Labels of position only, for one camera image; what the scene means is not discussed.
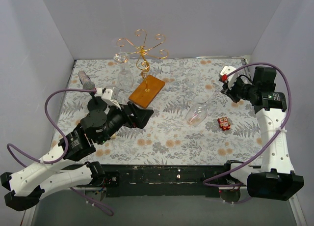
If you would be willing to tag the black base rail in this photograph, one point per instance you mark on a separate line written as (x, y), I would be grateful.
(150, 180)

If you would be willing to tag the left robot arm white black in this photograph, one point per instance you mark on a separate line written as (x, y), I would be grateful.
(48, 175)

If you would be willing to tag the ribbed clear wine glass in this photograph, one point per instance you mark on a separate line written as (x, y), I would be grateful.
(125, 77)

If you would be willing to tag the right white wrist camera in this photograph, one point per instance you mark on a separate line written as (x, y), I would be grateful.
(228, 76)

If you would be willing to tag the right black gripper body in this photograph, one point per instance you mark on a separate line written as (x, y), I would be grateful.
(230, 90)

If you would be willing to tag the gold wire wine glass rack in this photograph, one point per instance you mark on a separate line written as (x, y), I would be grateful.
(150, 87)

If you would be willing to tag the red owl toy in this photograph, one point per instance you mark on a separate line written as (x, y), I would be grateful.
(224, 123)

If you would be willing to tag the round clear wine glass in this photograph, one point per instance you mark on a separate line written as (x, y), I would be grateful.
(120, 57)

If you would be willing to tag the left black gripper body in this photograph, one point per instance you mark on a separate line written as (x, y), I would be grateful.
(132, 115)

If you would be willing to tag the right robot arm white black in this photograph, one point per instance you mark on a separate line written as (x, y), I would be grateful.
(276, 178)

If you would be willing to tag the floral patterned table mat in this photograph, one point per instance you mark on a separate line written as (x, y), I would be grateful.
(167, 139)

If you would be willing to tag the microphone on black stand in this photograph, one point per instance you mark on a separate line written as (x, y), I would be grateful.
(95, 103)

